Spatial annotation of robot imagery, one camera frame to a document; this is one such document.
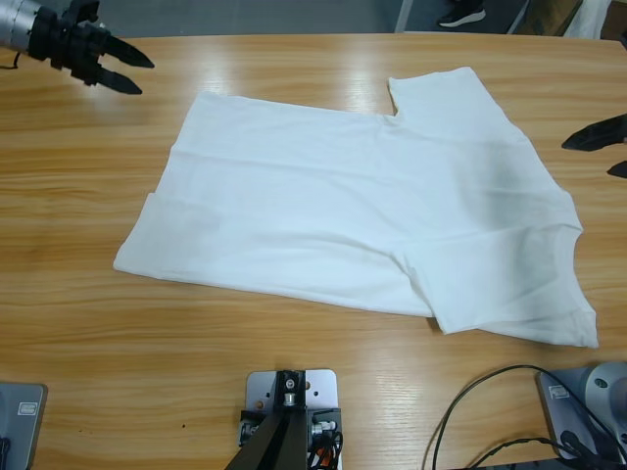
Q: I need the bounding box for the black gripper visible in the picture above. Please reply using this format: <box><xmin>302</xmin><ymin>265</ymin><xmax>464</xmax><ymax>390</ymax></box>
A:
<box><xmin>26</xmin><ymin>3</ymin><xmax>156</xmax><ymax>96</ymax></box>

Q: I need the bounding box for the white t-shirt with black logo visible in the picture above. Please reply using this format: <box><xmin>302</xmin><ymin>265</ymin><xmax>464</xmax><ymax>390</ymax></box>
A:
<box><xmin>112</xmin><ymin>67</ymin><xmax>602</xmax><ymax>350</ymax></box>

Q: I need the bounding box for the white bag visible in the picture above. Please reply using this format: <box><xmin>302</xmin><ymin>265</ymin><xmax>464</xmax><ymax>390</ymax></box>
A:
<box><xmin>562</xmin><ymin>0</ymin><xmax>613</xmax><ymax>40</ymax></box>

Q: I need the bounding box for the brown cardboard box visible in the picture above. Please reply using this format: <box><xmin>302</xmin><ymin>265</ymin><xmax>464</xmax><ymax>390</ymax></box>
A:
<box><xmin>518</xmin><ymin>0</ymin><xmax>584</xmax><ymax>36</ymax></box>

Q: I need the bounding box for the black sneaker with white sole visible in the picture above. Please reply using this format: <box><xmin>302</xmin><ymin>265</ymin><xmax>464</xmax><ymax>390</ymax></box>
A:
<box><xmin>436</xmin><ymin>0</ymin><xmax>487</xmax><ymax>28</ymax></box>

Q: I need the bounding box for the black clamp with silver knob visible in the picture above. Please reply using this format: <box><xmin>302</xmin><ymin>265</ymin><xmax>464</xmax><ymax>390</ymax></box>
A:
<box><xmin>306</xmin><ymin>405</ymin><xmax>344</xmax><ymax>459</ymax></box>
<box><xmin>238</xmin><ymin>409</ymin><xmax>268</xmax><ymax>447</ymax></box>

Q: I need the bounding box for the black gripper side bracket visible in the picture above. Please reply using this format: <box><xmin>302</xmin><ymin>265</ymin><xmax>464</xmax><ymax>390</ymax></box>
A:
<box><xmin>68</xmin><ymin>0</ymin><xmax>104</xmax><ymax>24</ymax></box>

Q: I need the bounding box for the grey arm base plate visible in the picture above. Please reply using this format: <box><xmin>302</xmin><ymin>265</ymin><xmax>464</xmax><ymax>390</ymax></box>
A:
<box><xmin>0</xmin><ymin>382</ymin><xmax>49</xmax><ymax>470</ymax></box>
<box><xmin>534</xmin><ymin>367</ymin><xmax>627</xmax><ymax>462</ymax></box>

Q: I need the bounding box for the thin dark cable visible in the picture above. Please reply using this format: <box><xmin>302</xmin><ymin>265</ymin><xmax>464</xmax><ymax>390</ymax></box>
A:
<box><xmin>469</xmin><ymin>437</ymin><xmax>589</xmax><ymax>470</ymax></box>

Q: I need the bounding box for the white mount block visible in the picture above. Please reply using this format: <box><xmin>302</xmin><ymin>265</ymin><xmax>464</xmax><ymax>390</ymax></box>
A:
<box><xmin>244</xmin><ymin>369</ymin><xmax>344</xmax><ymax>470</ymax></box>

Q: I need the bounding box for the black and orange cable bundle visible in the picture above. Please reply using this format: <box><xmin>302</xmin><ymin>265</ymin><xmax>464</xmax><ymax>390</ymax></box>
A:
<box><xmin>308</xmin><ymin>430</ymin><xmax>347</xmax><ymax>470</ymax></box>

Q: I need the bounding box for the dark camera post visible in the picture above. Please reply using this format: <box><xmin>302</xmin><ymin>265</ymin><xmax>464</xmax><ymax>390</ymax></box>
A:
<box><xmin>228</xmin><ymin>370</ymin><xmax>311</xmax><ymax>470</ymax></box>

